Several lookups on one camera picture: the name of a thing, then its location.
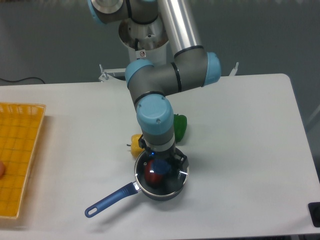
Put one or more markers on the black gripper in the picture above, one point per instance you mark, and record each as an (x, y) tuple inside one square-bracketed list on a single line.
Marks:
[(167, 158)]

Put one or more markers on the glass pot lid blue knob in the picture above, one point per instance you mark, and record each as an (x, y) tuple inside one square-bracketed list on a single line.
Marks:
[(173, 182)]

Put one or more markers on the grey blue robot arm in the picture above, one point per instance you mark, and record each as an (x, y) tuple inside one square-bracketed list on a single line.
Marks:
[(150, 85)]

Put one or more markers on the yellow bell pepper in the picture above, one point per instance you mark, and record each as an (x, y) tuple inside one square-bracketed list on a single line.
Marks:
[(135, 149)]

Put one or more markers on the red bell pepper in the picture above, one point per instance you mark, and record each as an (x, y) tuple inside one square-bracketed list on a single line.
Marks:
[(152, 178)]

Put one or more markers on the dark blue saucepan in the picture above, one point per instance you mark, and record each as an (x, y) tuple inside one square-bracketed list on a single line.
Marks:
[(125, 191)]

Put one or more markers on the green bell pepper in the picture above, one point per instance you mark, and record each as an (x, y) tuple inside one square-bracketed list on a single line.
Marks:
[(180, 124)]

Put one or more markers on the yellow woven basket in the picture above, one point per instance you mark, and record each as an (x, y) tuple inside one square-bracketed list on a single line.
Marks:
[(20, 127)]

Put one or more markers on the black device at table edge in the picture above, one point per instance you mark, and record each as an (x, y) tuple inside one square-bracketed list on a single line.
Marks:
[(314, 210)]

